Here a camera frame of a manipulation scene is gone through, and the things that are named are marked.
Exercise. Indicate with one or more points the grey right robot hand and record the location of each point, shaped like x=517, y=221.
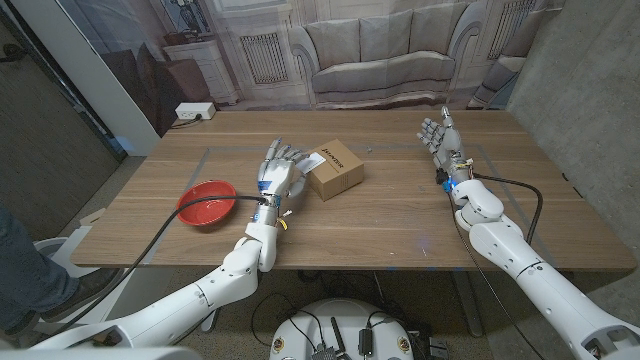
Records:
x=447, y=142

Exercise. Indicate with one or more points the black adapter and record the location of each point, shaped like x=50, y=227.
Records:
x=365, y=342

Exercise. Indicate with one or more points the white floor stand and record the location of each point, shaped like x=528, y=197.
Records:
x=65, y=255

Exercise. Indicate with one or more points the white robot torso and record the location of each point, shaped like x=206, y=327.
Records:
x=340, y=320

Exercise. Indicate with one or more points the brown cardboard box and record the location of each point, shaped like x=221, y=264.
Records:
x=337, y=175

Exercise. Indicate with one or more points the white table leg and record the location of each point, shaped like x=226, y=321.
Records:
x=210, y=322

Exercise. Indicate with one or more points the white card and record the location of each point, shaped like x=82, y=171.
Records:
x=315, y=161

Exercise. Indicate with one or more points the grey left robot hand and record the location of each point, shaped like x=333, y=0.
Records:
x=275, y=175

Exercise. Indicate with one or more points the printed living room backdrop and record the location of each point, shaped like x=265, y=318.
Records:
x=380, y=55

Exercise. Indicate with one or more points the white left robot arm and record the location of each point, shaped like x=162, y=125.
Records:
x=200, y=300

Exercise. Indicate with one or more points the person in blue jeans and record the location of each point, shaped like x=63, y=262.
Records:
x=25, y=270

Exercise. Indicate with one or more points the black floor box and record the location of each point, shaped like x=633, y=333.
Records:
x=437, y=348

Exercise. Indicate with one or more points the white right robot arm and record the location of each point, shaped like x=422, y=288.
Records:
x=550, y=290

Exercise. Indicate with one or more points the dark brown shoe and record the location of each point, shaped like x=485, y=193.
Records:
x=85, y=290

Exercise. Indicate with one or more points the white power strip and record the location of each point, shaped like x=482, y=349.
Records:
x=195, y=110

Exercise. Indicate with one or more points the black antenna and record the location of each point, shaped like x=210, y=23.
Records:
x=337, y=337

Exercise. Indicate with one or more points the grey table leg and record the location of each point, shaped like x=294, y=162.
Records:
x=467, y=300

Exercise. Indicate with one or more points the red bowl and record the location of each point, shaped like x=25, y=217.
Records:
x=205, y=205

